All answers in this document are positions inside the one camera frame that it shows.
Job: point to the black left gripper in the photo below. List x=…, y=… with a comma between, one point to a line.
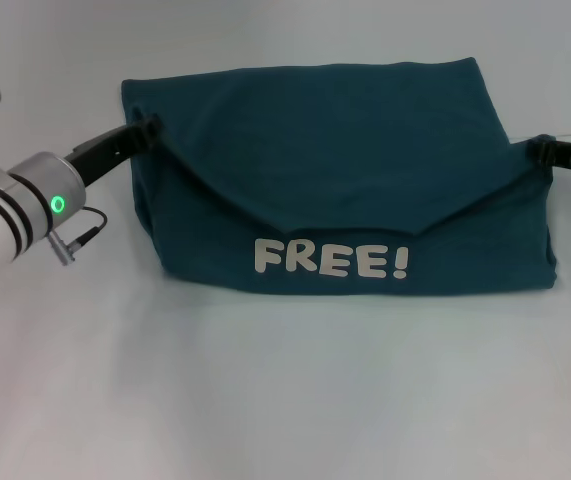
x=102, y=152

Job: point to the teal blue t-shirt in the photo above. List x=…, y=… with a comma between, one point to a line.
x=335, y=175

